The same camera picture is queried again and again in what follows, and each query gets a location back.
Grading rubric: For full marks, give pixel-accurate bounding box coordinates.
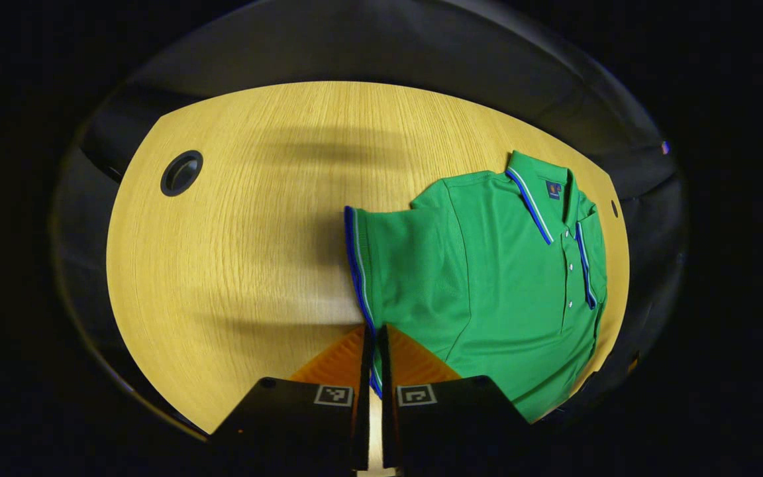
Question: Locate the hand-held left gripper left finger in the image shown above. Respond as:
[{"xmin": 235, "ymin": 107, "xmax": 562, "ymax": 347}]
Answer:
[{"xmin": 209, "ymin": 325, "xmax": 374, "ymax": 472}]

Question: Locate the green T-shirt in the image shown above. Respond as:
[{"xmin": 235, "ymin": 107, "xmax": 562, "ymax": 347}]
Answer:
[{"xmin": 344, "ymin": 150, "xmax": 609, "ymax": 423}]

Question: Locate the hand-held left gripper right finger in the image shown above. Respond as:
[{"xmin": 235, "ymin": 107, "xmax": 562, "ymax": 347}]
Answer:
[{"xmin": 378, "ymin": 323, "xmax": 531, "ymax": 471}]

